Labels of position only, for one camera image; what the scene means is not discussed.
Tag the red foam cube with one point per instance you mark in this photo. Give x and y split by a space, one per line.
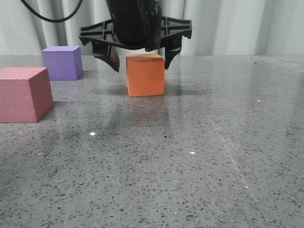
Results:
25 94

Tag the pale green curtain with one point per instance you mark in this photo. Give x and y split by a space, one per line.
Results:
219 27

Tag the purple foam cube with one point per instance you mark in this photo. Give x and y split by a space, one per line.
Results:
64 63

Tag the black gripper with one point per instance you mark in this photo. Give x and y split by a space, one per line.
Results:
135 24

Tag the orange foam cube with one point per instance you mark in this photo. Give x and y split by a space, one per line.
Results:
145 74

